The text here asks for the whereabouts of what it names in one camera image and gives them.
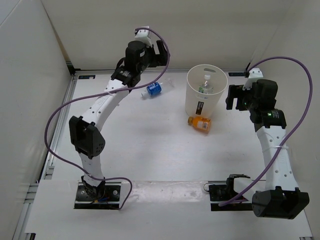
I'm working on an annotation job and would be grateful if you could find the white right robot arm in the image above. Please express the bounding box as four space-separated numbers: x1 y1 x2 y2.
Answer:
220 79 310 220

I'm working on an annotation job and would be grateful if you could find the white plastic bin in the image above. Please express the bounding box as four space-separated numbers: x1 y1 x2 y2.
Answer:
185 64 228 118

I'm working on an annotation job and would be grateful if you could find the small green label water bottle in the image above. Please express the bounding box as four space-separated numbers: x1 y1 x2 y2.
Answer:
198 74 214 95

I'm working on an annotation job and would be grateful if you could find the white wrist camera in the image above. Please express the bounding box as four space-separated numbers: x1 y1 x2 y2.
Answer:
242 67 264 91
134 25 153 48

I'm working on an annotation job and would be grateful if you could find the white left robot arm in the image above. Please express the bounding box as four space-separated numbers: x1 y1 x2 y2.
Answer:
69 40 168 200

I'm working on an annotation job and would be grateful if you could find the blue label plastic bottle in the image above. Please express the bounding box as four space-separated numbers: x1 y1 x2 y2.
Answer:
141 78 175 100

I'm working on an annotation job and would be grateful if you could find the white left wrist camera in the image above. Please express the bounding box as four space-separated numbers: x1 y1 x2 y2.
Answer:
134 25 153 48

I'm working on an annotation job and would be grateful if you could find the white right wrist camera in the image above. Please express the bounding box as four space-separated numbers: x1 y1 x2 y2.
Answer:
242 67 264 91

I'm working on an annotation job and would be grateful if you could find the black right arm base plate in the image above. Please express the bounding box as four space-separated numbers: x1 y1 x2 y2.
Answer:
208 184 253 212

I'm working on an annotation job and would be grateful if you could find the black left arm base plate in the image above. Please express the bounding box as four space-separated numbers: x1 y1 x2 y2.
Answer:
73 182 122 210

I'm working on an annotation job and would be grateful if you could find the orange juice bottle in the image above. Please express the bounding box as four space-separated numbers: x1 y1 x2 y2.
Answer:
187 116 212 133

